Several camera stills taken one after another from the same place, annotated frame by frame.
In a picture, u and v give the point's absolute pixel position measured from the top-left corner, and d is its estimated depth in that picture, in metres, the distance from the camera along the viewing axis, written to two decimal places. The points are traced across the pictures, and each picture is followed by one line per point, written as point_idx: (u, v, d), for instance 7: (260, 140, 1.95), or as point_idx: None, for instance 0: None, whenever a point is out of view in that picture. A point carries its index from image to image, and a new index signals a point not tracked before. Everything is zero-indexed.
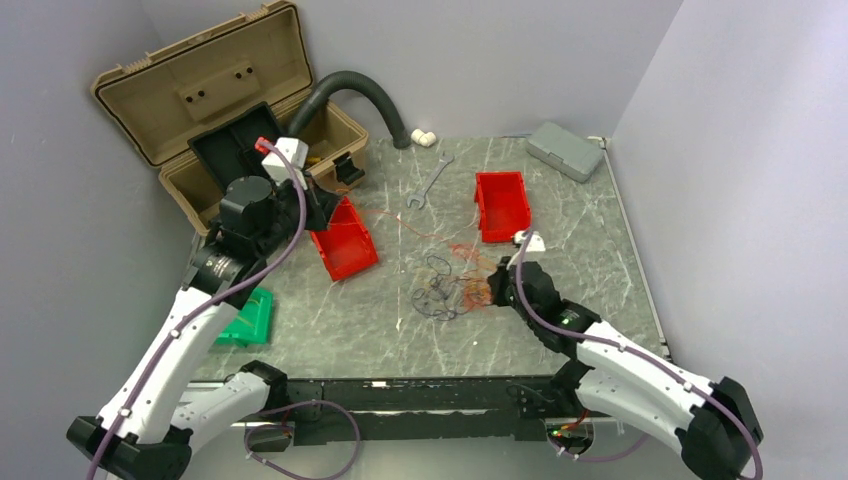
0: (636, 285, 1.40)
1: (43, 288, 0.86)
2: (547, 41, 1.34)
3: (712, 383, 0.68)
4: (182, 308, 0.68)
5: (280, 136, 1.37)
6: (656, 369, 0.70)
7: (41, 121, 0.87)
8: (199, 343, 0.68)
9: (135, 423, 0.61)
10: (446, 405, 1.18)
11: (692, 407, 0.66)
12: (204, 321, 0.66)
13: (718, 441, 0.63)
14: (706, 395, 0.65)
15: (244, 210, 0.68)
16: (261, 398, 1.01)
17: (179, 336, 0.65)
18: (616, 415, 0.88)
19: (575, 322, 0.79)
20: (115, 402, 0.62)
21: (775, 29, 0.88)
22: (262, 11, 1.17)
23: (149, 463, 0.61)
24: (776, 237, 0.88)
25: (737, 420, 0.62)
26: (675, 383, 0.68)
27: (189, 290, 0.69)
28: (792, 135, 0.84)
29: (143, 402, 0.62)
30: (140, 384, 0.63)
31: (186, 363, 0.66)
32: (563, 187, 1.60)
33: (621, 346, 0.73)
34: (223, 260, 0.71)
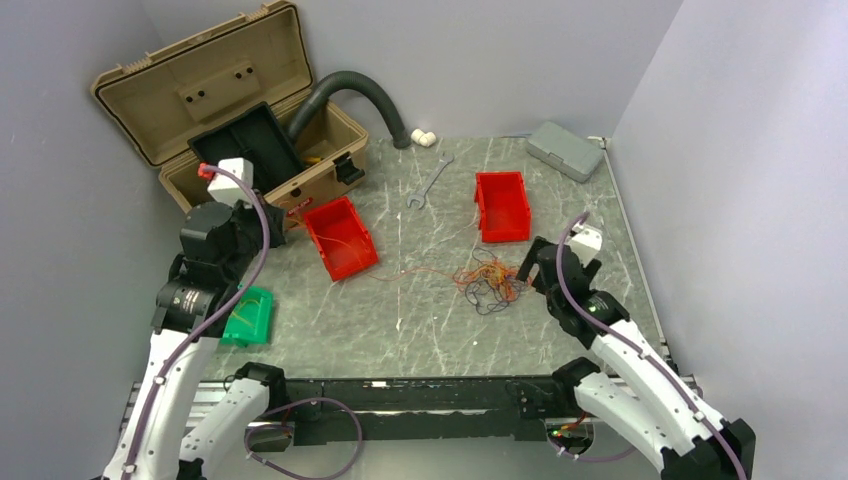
0: (636, 285, 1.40)
1: (43, 288, 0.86)
2: (547, 41, 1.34)
3: (724, 420, 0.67)
4: (160, 353, 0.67)
5: (281, 136, 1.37)
6: (672, 390, 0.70)
7: (41, 120, 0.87)
8: (186, 381, 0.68)
9: (143, 477, 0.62)
10: (446, 405, 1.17)
11: (696, 437, 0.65)
12: (187, 361, 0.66)
13: (711, 476, 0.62)
14: (715, 430, 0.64)
15: (207, 237, 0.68)
16: (262, 404, 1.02)
17: (164, 383, 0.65)
18: (609, 420, 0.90)
19: (602, 311, 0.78)
20: (115, 461, 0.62)
21: (775, 29, 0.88)
22: (263, 11, 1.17)
23: None
24: (777, 238, 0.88)
25: (739, 463, 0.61)
26: (686, 409, 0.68)
27: (162, 333, 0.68)
28: (792, 135, 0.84)
29: (147, 453, 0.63)
30: (137, 440, 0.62)
31: (179, 405, 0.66)
32: (563, 187, 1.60)
33: (641, 352, 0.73)
34: (191, 292, 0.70)
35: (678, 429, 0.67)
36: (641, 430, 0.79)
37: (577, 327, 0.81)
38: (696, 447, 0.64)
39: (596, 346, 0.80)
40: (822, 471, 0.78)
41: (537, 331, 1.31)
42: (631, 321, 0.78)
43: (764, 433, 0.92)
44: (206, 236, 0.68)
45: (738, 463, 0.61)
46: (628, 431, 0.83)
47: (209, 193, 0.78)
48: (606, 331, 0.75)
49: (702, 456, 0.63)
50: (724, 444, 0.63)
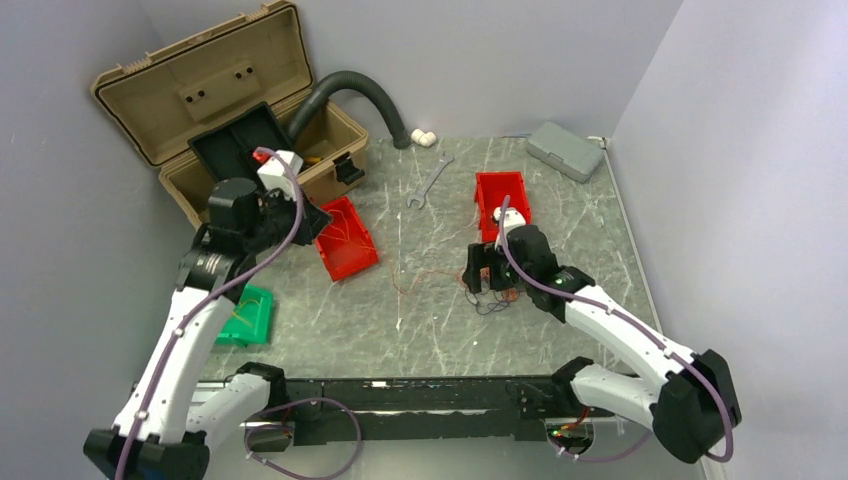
0: (636, 285, 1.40)
1: (43, 289, 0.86)
2: (547, 41, 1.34)
3: (693, 353, 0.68)
4: (181, 309, 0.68)
5: (282, 137, 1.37)
6: (640, 335, 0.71)
7: (41, 121, 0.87)
8: (201, 339, 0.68)
9: (155, 425, 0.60)
10: (446, 405, 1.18)
11: (669, 373, 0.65)
12: (206, 316, 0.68)
13: (690, 406, 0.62)
14: (686, 363, 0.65)
15: (233, 205, 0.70)
16: (265, 399, 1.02)
17: (183, 334, 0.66)
18: (609, 405, 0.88)
19: (569, 282, 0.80)
20: (127, 410, 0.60)
21: (775, 28, 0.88)
22: (262, 11, 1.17)
23: (175, 461, 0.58)
24: (777, 238, 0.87)
25: (714, 392, 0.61)
26: (656, 349, 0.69)
27: (184, 290, 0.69)
28: (792, 134, 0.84)
29: (160, 402, 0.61)
30: (153, 387, 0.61)
31: (193, 361, 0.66)
32: (563, 187, 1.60)
33: (608, 308, 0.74)
34: (213, 258, 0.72)
35: (653, 371, 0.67)
36: (633, 399, 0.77)
37: (548, 301, 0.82)
38: (671, 381, 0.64)
39: (569, 316, 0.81)
40: (821, 471, 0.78)
41: (537, 331, 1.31)
42: (597, 287, 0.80)
43: (766, 433, 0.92)
44: (232, 204, 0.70)
45: (713, 391, 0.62)
46: (626, 407, 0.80)
47: (259, 174, 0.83)
48: (571, 296, 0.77)
49: (678, 390, 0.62)
50: (696, 374, 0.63)
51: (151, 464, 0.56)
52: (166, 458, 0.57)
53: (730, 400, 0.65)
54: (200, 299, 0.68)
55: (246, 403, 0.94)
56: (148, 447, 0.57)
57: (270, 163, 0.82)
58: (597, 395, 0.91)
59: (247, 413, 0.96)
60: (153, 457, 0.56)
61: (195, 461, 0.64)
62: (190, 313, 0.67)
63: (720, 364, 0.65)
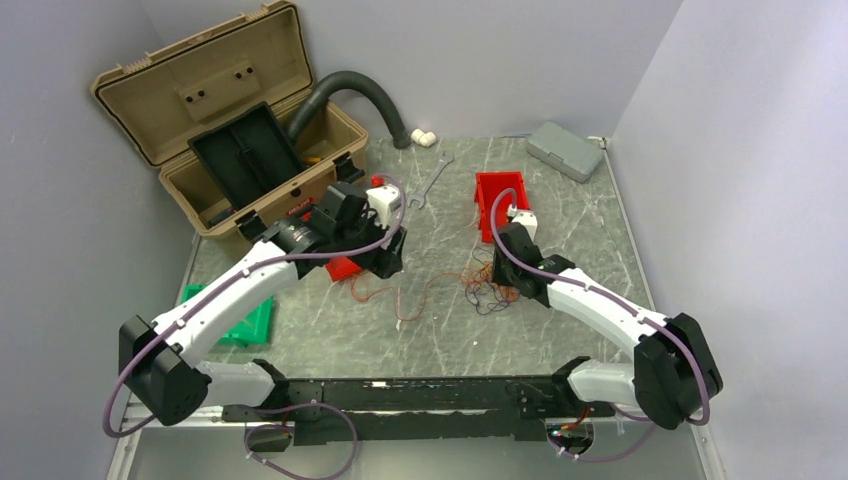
0: (637, 285, 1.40)
1: (43, 289, 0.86)
2: (547, 41, 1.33)
3: (666, 317, 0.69)
4: (256, 255, 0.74)
5: (282, 136, 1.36)
6: (615, 306, 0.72)
7: (41, 122, 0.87)
8: (261, 288, 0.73)
9: (182, 336, 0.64)
10: (446, 405, 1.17)
11: (642, 337, 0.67)
12: (274, 270, 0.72)
13: (664, 367, 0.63)
14: (658, 326, 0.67)
15: (344, 199, 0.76)
16: (263, 395, 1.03)
17: (250, 275, 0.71)
18: (602, 393, 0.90)
19: (549, 267, 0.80)
20: (171, 313, 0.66)
21: (774, 28, 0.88)
22: (262, 11, 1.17)
23: (179, 384, 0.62)
24: (778, 238, 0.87)
25: (686, 349, 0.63)
26: (630, 316, 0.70)
27: (267, 243, 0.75)
28: (791, 134, 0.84)
29: (198, 321, 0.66)
30: (199, 305, 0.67)
31: (239, 304, 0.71)
32: (563, 187, 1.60)
33: (585, 285, 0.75)
34: (303, 229, 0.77)
35: (629, 338, 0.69)
36: (620, 378, 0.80)
37: (533, 288, 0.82)
38: (643, 343, 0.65)
39: (552, 301, 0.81)
40: (820, 470, 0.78)
41: (537, 331, 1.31)
42: (577, 270, 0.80)
43: (766, 433, 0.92)
44: (347, 199, 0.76)
45: (685, 348, 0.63)
46: (618, 391, 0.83)
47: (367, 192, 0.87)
48: (553, 277, 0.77)
49: (650, 350, 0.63)
50: (668, 334, 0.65)
51: (161, 368, 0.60)
52: (176, 370, 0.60)
53: (707, 364, 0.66)
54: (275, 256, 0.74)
55: (246, 388, 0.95)
56: (167, 352, 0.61)
57: (385, 189, 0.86)
58: (589, 385, 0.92)
59: (245, 399, 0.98)
60: (166, 363, 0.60)
61: (188, 399, 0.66)
62: (265, 260, 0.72)
63: (691, 326, 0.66)
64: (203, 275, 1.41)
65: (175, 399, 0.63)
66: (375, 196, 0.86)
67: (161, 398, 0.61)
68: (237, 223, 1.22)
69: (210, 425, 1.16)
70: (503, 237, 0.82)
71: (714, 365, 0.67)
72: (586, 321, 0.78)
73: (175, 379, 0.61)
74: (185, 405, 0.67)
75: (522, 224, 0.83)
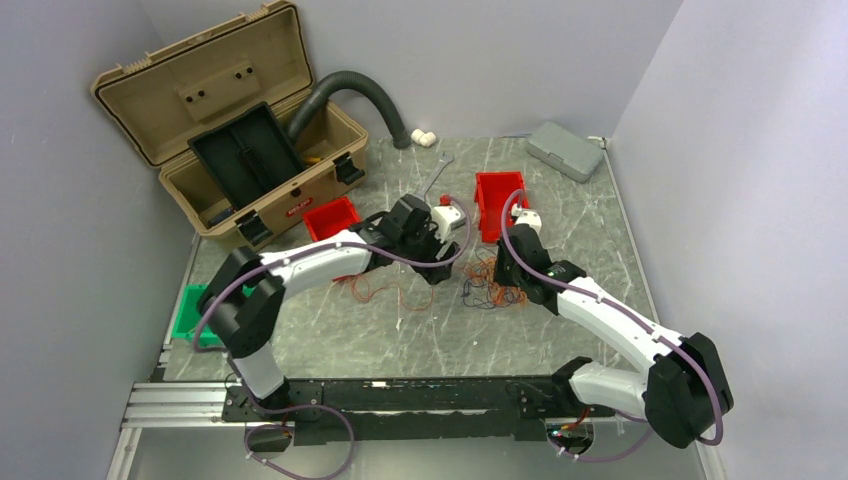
0: (637, 285, 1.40)
1: (43, 289, 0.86)
2: (547, 41, 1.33)
3: (682, 337, 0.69)
4: (344, 236, 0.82)
5: (282, 137, 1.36)
6: (630, 322, 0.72)
7: (40, 122, 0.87)
8: (341, 262, 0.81)
9: (283, 272, 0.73)
10: (446, 405, 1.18)
11: (656, 356, 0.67)
12: (357, 252, 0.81)
13: (679, 389, 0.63)
14: (673, 346, 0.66)
15: (418, 211, 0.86)
16: (271, 386, 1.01)
17: (341, 249, 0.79)
18: (608, 401, 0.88)
19: (561, 273, 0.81)
20: (276, 253, 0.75)
21: (774, 28, 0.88)
22: (262, 11, 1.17)
23: (264, 315, 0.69)
24: (777, 238, 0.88)
25: (701, 372, 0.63)
26: (644, 334, 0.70)
27: (350, 233, 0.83)
28: (792, 134, 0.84)
29: (297, 267, 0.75)
30: (302, 253, 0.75)
31: (325, 267, 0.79)
32: (563, 187, 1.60)
33: (598, 296, 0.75)
34: (378, 232, 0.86)
35: (643, 356, 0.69)
36: (629, 390, 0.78)
37: (541, 295, 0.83)
38: (658, 364, 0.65)
39: (561, 309, 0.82)
40: (820, 469, 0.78)
41: (537, 331, 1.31)
42: (588, 278, 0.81)
43: (766, 433, 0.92)
44: (414, 211, 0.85)
45: (700, 369, 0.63)
46: (622, 402, 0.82)
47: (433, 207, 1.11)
48: (563, 285, 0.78)
49: (665, 372, 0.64)
50: (684, 356, 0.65)
51: (262, 294, 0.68)
52: (271, 299, 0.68)
53: (720, 384, 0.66)
54: (358, 240, 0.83)
55: (257, 378, 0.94)
56: (268, 281, 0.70)
57: (450, 209, 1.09)
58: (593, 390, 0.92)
59: (253, 385, 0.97)
60: (264, 290, 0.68)
61: (257, 336, 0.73)
62: (353, 241, 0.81)
63: (707, 347, 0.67)
64: (203, 275, 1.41)
65: (255, 330, 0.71)
66: (441, 212, 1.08)
67: (246, 325, 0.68)
68: (237, 222, 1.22)
69: (211, 425, 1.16)
70: (512, 239, 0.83)
71: (726, 386, 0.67)
72: (595, 332, 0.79)
73: (265, 308, 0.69)
74: (251, 341, 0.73)
75: (532, 228, 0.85)
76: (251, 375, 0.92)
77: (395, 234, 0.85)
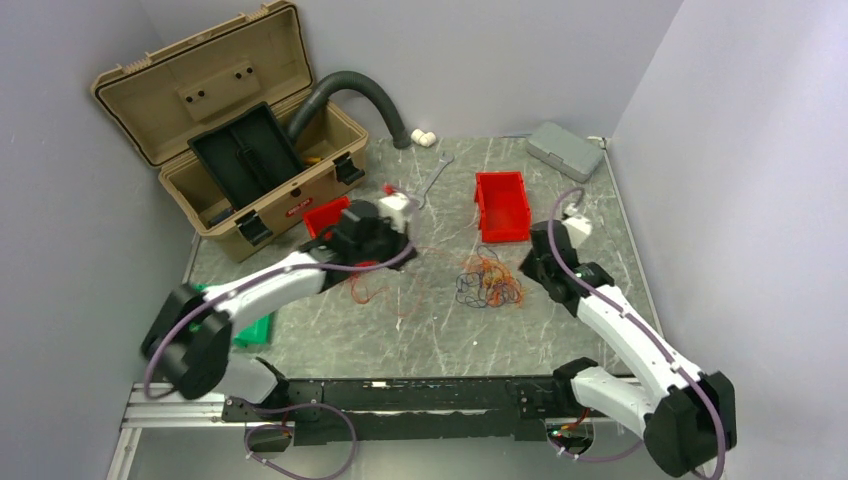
0: (636, 285, 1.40)
1: (43, 289, 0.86)
2: (546, 41, 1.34)
3: (702, 373, 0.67)
4: (293, 259, 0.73)
5: (282, 137, 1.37)
6: (650, 345, 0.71)
7: (41, 122, 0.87)
8: (292, 288, 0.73)
9: (230, 306, 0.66)
10: (446, 405, 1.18)
11: (670, 387, 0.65)
12: (309, 275, 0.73)
13: (686, 422, 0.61)
14: (692, 381, 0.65)
15: (365, 219, 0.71)
16: (267, 391, 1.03)
17: (292, 272, 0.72)
18: (608, 410, 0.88)
19: (589, 276, 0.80)
20: (220, 286, 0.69)
21: (774, 29, 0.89)
22: (262, 11, 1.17)
23: (212, 352, 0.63)
24: (778, 237, 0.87)
25: (714, 411, 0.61)
26: (664, 362, 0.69)
27: (298, 254, 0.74)
28: (791, 134, 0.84)
29: (242, 299, 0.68)
30: (245, 283, 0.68)
31: (274, 295, 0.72)
32: (563, 187, 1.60)
33: (623, 311, 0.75)
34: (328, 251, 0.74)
35: (657, 382, 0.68)
36: (631, 407, 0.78)
37: (564, 294, 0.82)
38: (671, 394, 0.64)
39: (580, 311, 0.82)
40: (820, 469, 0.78)
41: (537, 331, 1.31)
42: (615, 288, 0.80)
43: (765, 433, 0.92)
44: (363, 220, 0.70)
45: (713, 408, 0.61)
46: (621, 413, 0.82)
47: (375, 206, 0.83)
48: (590, 289, 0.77)
49: (675, 404, 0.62)
50: (700, 391, 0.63)
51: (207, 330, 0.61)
52: (222, 334, 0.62)
53: (727, 424, 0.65)
54: (307, 261, 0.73)
55: (246, 389, 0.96)
56: (214, 317, 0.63)
57: (395, 195, 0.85)
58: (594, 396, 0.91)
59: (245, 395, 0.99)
60: (211, 330, 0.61)
61: (210, 376, 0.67)
62: (306, 263, 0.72)
63: None
64: (203, 275, 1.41)
65: (206, 370, 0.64)
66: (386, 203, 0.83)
67: (190, 366, 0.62)
68: (237, 222, 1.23)
69: (210, 425, 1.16)
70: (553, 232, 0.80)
71: (734, 427, 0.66)
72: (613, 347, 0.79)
73: (212, 346, 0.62)
74: (203, 383, 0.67)
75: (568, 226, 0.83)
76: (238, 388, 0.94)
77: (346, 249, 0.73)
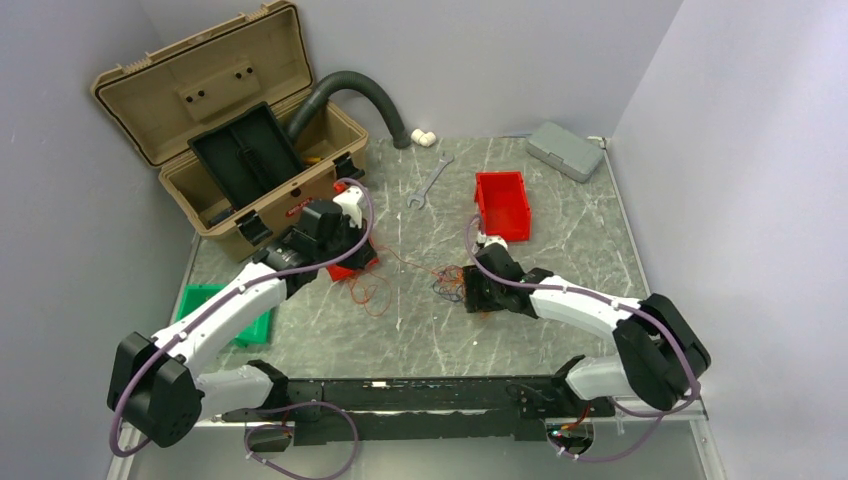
0: (636, 285, 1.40)
1: (42, 290, 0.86)
2: (546, 41, 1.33)
3: (640, 301, 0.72)
4: (247, 274, 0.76)
5: (283, 137, 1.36)
6: (591, 298, 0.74)
7: (41, 123, 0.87)
8: (253, 305, 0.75)
9: (182, 350, 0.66)
10: (445, 405, 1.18)
11: (618, 321, 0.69)
12: (267, 287, 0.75)
13: (645, 346, 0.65)
14: (634, 309, 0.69)
15: (322, 217, 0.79)
16: (264, 393, 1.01)
17: (245, 291, 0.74)
18: (598, 388, 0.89)
19: (530, 279, 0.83)
20: (171, 328, 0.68)
21: (775, 29, 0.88)
22: (262, 11, 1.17)
23: (177, 398, 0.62)
24: (780, 238, 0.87)
25: (663, 329, 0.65)
26: (606, 306, 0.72)
27: (257, 264, 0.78)
28: (791, 135, 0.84)
29: (198, 335, 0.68)
30: (198, 320, 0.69)
31: (235, 319, 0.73)
32: (563, 187, 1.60)
33: (564, 287, 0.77)
34: (289, 252, 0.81)
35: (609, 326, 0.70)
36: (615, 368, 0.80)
37: (518, 303, 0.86)
38: (623, 328, 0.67)
39: (539, 311, 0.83)
40: (819, 469, 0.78)
41: (537, 331, 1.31)
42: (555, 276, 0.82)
43: (765, 433, 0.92)
44: (322, 216, 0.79)
45: (661, 327, 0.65)
46: (611, 382, 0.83)
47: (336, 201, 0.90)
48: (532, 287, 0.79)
49: (630, 333, 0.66)
50: (645, 315, 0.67)
51: (163, 379, 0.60)
52: (181, 381, 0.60)
53: (689, 339, 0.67)
54: (266, 273, 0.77)
55: (239, 399, 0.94)
56: (169, 364, 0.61)
57: (350, 192, 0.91)
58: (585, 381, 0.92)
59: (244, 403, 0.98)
60: (168, 375, 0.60)
61: (185, 417, 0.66)
62: (259, 278, 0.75)
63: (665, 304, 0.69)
64: (203, 275, 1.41)
65: (177, 413, 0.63)
66: (344, 200, 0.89)
67: (158, 414, 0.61)
68: (237, 222, 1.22)
69: (210, 425, 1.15)
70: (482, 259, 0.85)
71: (700, 341, 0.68)
72: (575, 324, 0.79)
73: (176, 393, 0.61)
74: (180, 424, 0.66)
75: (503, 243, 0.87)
76: (231, 404, 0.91)
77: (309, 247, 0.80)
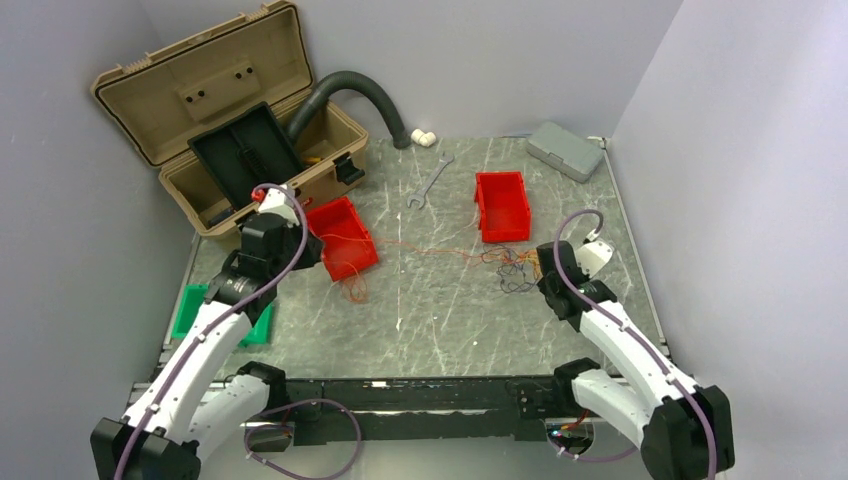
0: (636, 285, 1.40)
1: (42, 289, 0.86)
2: (546, 41, 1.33)
3: (697, 385, 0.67)
4: (204, 319, 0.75)
5: (282, 136, 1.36)
6: (649, 358, 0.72)
7: (41, 121, 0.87)
8: (218, 350, 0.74)
9: (161, 420, 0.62)
10: (445, 405, 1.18)
11: (665, 397, 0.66)
12: (227, 327, 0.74)
13: (679, 430, 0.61)
14: (686, 392, 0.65)
15: (263, 236, 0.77)
16: (262, 400, 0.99)
17: (204, 340, 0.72)
18: (606, 414, 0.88)
19: (590, 292, 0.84)
20: (141, 403, 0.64)
21: (775, 28, 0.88)
22: (262, 11, 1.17)
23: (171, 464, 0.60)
24: (780, 237, 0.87)
25: (704, 420, 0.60)
26: (660, 372, 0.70)
27: (211, 304, 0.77)
28: (791, 134, 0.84)
29: (171, 399, 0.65)
30: (167, 384, 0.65)
31: (206, 367, 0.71)
32: (563, 187, 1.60)
33: (622, 325, 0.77)
34: (241, 280, 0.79)
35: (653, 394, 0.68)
36: (630, 416, 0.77)
37: (567, 308, 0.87)
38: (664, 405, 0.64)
39: (586, 328, 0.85)
40: (818, 469, 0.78)
41: (537, 331, 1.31)
42: (617, 303, 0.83)
43: (765, 434, 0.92)
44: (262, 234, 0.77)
45: (702, 416, 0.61)
46: (623, 423, 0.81)
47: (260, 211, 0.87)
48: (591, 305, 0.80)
49: (669, 413, 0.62)
50: (691, 401, 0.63)
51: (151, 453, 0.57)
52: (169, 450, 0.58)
53: (723, 441, 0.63)
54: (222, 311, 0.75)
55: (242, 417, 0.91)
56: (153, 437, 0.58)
57: (269, 195, 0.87)
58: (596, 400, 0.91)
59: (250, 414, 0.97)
60: (155, 448, 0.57)
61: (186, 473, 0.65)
62: (218, 320, 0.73)
63: (716, 395, 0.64)
64: (203, 275, 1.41)
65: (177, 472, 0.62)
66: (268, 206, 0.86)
67: None
68: (237, 223, 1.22)
69: None
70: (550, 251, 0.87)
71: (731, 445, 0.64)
72: (616, 361, 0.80)
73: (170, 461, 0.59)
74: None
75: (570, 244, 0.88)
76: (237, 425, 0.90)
77: (260, 267, 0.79)
